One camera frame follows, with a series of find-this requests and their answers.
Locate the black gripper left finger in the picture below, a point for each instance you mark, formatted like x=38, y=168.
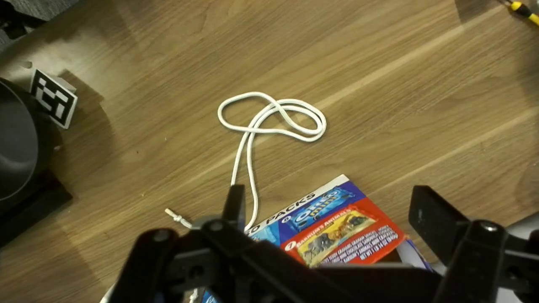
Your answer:
x=237, y=204

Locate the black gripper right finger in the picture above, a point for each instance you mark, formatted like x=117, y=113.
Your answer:
x=439, y=219

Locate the blue printed cardboard box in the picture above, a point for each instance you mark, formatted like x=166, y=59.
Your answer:
x=338, y=224

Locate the black white fiducial tag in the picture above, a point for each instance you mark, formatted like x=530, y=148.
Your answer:
x=53, y=98

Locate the black frying pan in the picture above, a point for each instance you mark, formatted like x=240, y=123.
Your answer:
x=14, y=140

